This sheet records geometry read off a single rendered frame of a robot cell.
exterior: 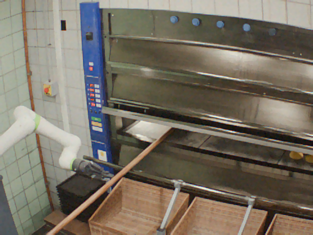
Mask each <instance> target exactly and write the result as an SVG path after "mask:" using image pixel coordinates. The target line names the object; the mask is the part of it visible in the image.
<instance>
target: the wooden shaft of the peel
mask: <svg viewBox="0 0 313 235"><path fill-rule="evenodd" d="M174 129H176V128H175V127H170V128H169V129H168V130H167V131H166V132H164V133H163V134H162V135H161V136H160V137H159V138H158V139H157V140H156V141H154V142H153V143H152V144H151V145H150V146H149V147H148V148H147V149H146V150H144V151H143V152H142V153H141V154H139V155H138V156H137V157H136V158H135V159H134V160H133V161H132V162H131V163H129V164H128V165H127V166H126V167H125V168H123V169H122V170H121V171H120V172H119V173H118V174H117V175H116V176H115V177H113V178H112V179H111V180H110V181H109V182H108V183H107V184H105V185H104V186H103V187H102V188H101V189H99V190H98V191H97V192H96V193H94V194H93V195H92V196H91V197H90V198H89V199H88V200H87V201H85V202H84V203H83V204H82V205H80V207H79V208H76V210H75V211H74V212H72V213H71V214H70V215H69V216H68V217H66V219H64V220H63V221H62V222H61V223H59V224H58V225H57V226H55V228H53V229H52V230H51V231H50V232H49V233H48V234H46V235H55V234H56V233H57V232H59V231H60V230H61V229H62V228H64V226H66V225H67V224H69V222H71V220H73V219H74V218H75V217H76V216H77V215H79V213H81V212H82V211H83V210H85V208H86V207H87V206H88V205H90V204H91V203H93V202H94V201H95V200H96V199H97V198H98V197H99V196H100V195H102V194H103V193H104V192H105V191H107V189H109V188H110V186H112V185H113V184H114V183H115V182H116V181H117V180H119V179H120V178H121V177H122V176H123V175H124V174H125V173H126V172H127V171H129V170H130V169H132V167H134V166H135V164H137V163H138V162H139V161H140V160H141V159H142V158H144V157H145V156H146V155H147V154H148V153H149V152H150V151H151V150H152V149H153V148H154V147H155V146H157V145H158V144H159V143H160V142H161V141H163V140H164V139H165V138H166V137H167V136H168V135H169V134H170V133H171V132H172V131H173V130H174Z"/></svg>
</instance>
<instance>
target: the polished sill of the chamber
mask: <svg viewBox="0 0 313 235"><path fill-rule="evenodd" d="M117 139H118V140H124V141H128V142H132V143H136V144H141V145H145V146H150V145H151V144H152V143H153V142H154V141H156V140H157V139H156V138H151V137H147V136H142V135H137V134H134V133H128V132H123V131H121V132H119V133H118V134H117ZM155 148H158V149H162V150H165V151H171V152H176V153H179V154H183V155H189V156H192V157H197V158H200V159H207V160H212V161H215V162H219V163H226V164H230V165H233V166H235V165H236V166H240V167H243V168H250V169H252V170H259V171H265V172H268V173H274V174H280V175H285V176H290V177H296V178H300V179H306V180H310V181H313V171H310V170H305V169H300V168H294V167H291V166H285V165H279V164H276V163H270V162H263V161H261V160H254V159H249V158H244V157H239V156H236V155H229V154H224V153H221V152H216V151H208V150H206V149H201V148H197V147H192V146H187V145H183V144H178V143H173V142H170V141H165V140H163V141H161V142H160V143H159V144H158V145H157V146H155Z"/></svg>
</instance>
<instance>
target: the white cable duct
mask: <svg viewBox="0 0 313 235"><path fill-rule="evenodd" d="M58 2H59V1H58V0H53V16H54V17H53V20H54V37H55V40H54V41H55V49H56V64H57V75H58V83H59V95H60V100H61V108H62V109H61V112H62V120H63V125H64V131H66V132H68V133H70V129H69V124H68V116H67V104H66V99H65V91H64V88H65V86H64V79H63V75H64V74H63V70H62V58H61V57H62V54H61V38H60V30H59V29H60V26H59V5H58Z"/></svg>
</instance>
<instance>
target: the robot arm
mask: <svg viewBox="0 0 313 235"><path fill-rule="evenodd" d="M13 120H14V121H15V123H13V125H12V126H11V127H10V128H9V129H8V130H7V131H6V132H5V133H4V134H3V135H2V136H1V137H0V158H1V157H2V156H3V155H4V154H5V153H6V152H7V151H8V150H9V149H11V148H12V147H13V146H14V145H16V144H17V143H18V142H19V141H21V140H23V139H24V138H25V137H28V136H29V135H30V134H32V132H34V133H37V134H39V135H42V136H44V137H47V138H49V139H51V140H53V141H55V142H56V143H58V144H60V145H62V146H63V147H64V150H63V151H62V154H61V156H60V157H59V164H60V166H61V168H62V169H63V170H70V171H73V172H75V173H79V174H88V175H90V176H91V177H92V180H94V179H99V180H103V179H104V178H107V179H108V178H110V179H112V178H113V177H114V175H113V174H109V173H108V172H105V171H104V169H103V168H102V167H100V166H99V165H97V164H96V163H94V162H93V161H91V162H89V163H87V162H86V161H85V160H82V159H79V158H77V155H78V152H79V150H80V148H81V145H82V144H81V140H80V138H79V137H78V136H76V135H73V134H71V133H68V132H66V131H64V130H62V129H60V128H58V127H56V126H55V125H53V124H51V123H49V122H48V121H46V119H44V118H43V117H42V116H41V115H38V114H37V113H35V112H33V111H31V110H30V109H29V108H27V107H25V106H19V107H18V108H16V109H15V110H14V111H13ZM93 175H95V176H93Z"/></svg>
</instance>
